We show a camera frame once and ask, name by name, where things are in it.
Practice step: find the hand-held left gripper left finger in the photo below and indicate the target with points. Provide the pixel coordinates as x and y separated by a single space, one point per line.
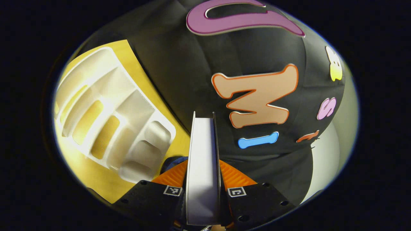
151 202

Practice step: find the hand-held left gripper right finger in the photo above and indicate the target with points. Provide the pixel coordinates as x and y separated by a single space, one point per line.
257 205

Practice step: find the blue schoolbag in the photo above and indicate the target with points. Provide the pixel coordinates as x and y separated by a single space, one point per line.
173 161

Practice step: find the white book with dark cover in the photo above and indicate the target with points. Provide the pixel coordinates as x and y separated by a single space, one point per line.
202 166

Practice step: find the white plastic bookshelf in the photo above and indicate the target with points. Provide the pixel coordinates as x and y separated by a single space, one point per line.
112 106

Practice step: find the black backdrop cloth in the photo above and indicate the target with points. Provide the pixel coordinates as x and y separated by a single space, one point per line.
192 64

